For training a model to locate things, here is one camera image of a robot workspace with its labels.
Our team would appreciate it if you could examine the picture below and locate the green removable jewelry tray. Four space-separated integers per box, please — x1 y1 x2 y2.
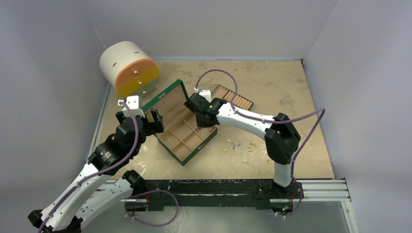
211 84 254 110

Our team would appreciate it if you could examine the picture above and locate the green jewelry box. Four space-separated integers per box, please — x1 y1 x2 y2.
142 79 218 166

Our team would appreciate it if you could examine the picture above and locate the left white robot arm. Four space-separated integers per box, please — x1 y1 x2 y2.
28 106 164 233

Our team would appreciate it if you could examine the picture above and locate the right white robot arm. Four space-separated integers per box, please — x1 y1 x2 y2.
185 93 301 198

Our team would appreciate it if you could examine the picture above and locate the round three-drawer jewelry cabinet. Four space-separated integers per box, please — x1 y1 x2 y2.
99 41 160 98

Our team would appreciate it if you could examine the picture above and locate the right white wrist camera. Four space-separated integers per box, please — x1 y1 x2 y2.
194 88 212 102

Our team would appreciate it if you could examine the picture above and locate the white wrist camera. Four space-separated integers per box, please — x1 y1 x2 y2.
117 95 145 117
194 88 212 102

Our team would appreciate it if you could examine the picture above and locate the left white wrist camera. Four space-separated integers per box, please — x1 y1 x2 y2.
117 95 145 117

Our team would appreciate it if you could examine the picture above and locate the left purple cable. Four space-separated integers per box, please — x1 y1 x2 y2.
37 101 139 233

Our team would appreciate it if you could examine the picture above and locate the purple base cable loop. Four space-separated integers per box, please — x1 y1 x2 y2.
124 189 179 227

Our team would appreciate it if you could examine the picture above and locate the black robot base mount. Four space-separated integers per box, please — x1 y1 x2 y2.
122 170 304 215

